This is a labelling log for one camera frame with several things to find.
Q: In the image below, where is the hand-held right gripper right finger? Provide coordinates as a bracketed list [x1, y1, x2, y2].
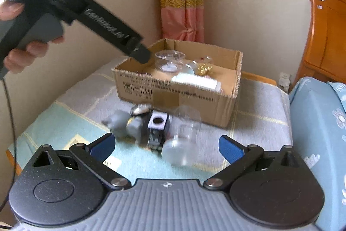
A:
[203, 135, 307, 189]

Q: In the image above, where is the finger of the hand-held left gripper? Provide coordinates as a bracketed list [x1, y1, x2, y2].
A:
[127, 38, 152, 64]

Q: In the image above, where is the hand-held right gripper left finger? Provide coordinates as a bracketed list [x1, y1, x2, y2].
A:
[32, 133, 129, 189]

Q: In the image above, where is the clear plastic cup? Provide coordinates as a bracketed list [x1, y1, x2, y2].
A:
[155, 50, 186, 72]

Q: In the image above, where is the clear jar frosted lid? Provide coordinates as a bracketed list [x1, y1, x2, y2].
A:
[161, 106, 202, 166]

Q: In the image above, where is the cardboard box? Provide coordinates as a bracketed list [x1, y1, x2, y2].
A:
[112, 38, 244, 129]

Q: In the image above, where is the white bottle green label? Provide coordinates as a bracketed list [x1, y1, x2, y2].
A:
[171, 74, 222, 92]

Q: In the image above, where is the yellow capsule bottle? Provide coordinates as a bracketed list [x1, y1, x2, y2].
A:
[189, 56, 215, 76]

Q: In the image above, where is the person's left hand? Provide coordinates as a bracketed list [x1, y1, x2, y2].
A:
[0, 0, 66, 74]

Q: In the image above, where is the grey cat figure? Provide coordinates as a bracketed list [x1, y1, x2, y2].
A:
[101, 109, 148, 143]

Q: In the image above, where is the checked blanket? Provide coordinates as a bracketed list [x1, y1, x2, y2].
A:
[8, 58, 294, 180]

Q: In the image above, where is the black white cube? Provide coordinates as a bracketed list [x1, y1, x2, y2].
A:
[147, 112, 170, 131]

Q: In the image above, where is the blue floral bedsheet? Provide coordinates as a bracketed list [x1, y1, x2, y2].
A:
[289, 77, 346, 231]

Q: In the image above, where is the blue floral pillow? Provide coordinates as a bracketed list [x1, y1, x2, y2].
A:
[327, 81, 346, 112]

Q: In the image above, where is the wooden headboard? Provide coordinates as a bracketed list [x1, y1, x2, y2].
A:
[293, 0, 346, 91]

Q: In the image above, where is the white wall socket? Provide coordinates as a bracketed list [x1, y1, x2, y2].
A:
[278, 72, 291, 91]

